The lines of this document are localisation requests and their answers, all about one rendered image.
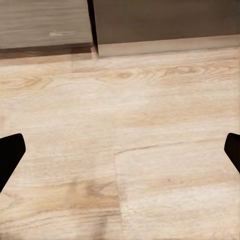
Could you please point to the dishwasher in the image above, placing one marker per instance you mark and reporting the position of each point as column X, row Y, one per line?
column 28, row 25

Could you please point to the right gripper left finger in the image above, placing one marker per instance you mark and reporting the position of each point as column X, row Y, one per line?
column 12, row 149

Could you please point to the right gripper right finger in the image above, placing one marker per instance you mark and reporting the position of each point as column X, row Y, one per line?
column 232, row 149

